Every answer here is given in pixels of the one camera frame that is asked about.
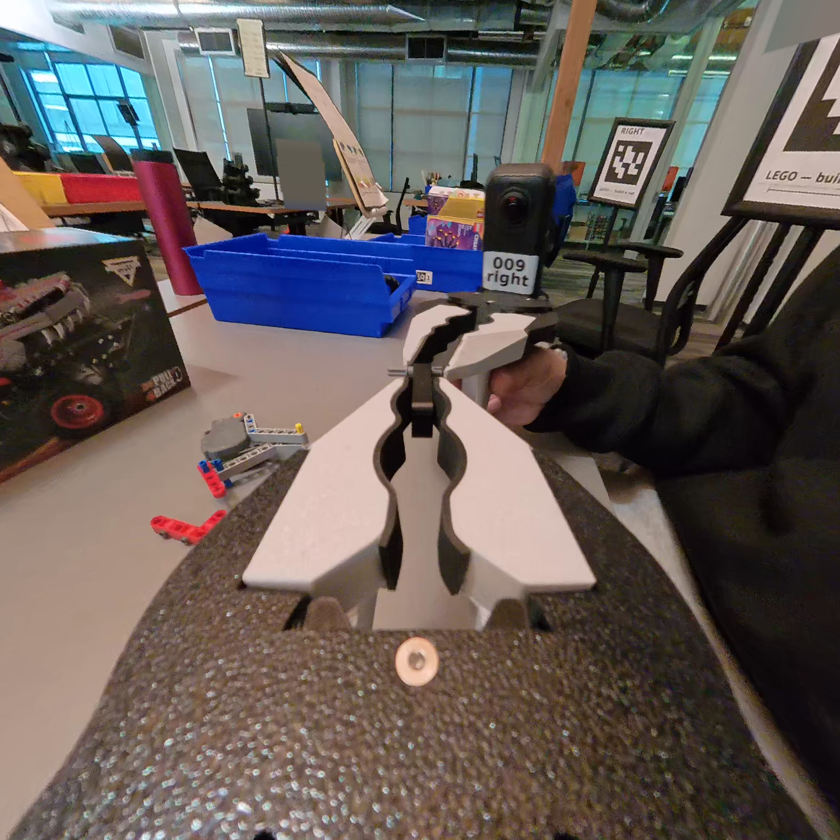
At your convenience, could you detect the yellow plastic bin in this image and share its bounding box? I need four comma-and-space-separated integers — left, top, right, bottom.
13, 172, 70, 206

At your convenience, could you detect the cardboard easel board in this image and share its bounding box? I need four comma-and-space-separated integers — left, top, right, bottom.
274, 49, 389, 217

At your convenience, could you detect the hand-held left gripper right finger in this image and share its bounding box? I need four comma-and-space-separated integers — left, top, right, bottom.
433, 379, 597, 630

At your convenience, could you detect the maroon water bottle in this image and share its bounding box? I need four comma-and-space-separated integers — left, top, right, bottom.
131, 150, 204, 298

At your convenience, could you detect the grey lego assembly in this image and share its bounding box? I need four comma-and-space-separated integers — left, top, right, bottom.
197, 412, 311, 500

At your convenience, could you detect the person's right hand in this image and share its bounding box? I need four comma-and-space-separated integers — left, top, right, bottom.
487, 346, 571, 429

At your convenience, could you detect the person's right forearm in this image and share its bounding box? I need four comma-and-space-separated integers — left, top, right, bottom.
525, 262, 840, 483

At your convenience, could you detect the computer monitor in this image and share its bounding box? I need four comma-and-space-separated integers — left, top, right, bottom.
246, 106, 345, 181

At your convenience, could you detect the large framed marker sign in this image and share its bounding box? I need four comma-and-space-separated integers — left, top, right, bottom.
721, 33, 840, 231

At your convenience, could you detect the black lego connector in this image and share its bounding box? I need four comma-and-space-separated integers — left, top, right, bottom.
411, 377, 435, 438

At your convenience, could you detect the black office chair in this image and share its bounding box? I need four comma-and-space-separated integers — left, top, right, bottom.
561, 239, 686, 358

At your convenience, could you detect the small framed marker sign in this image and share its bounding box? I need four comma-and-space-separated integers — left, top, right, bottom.
594, 118, 677, 211

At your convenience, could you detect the black lego set box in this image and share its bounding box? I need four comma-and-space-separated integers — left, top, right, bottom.
0, 228, 193, 485

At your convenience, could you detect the wooden post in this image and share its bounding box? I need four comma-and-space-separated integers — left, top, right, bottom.
541, 0, 598, 172

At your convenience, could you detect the purple yellow toy box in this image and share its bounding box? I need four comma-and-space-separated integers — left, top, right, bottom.
425, 185, 490, 252

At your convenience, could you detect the silver air duct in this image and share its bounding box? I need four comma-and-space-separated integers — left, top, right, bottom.
177, 29, 559, 67
49, 0, 526, 27

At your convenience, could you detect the person's black sweater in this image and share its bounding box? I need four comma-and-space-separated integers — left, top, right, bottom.
656, 453, 840, 811

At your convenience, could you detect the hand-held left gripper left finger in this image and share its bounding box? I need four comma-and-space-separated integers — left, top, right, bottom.
241, 379, 414, 595

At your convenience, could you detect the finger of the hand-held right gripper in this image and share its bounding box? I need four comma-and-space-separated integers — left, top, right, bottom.
402, 301, 476, 382
445, 311, 536, 383

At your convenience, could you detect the red angled lego beam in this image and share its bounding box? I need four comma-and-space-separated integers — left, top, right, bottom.
150, 509, 228, 547

